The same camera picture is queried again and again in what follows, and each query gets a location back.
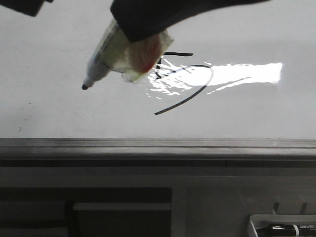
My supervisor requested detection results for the white perforated marker tray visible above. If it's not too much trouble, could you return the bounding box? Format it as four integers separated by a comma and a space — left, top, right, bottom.
185, 187, 316, 237

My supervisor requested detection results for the dark grey box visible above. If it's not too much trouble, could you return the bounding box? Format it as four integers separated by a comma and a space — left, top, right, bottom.
0, 187, 172, 237

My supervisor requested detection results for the taped white whiteboard marker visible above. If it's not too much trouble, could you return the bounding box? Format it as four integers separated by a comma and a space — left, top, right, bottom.
81, 19, 173, 90

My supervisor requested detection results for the white whiteboard with aluminium frame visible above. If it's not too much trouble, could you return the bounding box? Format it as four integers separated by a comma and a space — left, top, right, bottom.
0, 0, 316, 159

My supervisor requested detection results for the black spare whiteboard marker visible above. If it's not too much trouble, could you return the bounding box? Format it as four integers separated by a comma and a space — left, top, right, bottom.
256, 224, 316, 237

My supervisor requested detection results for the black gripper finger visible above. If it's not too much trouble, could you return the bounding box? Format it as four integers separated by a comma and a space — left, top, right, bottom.
0, 0, 53, 17
110, 0, 261, 42

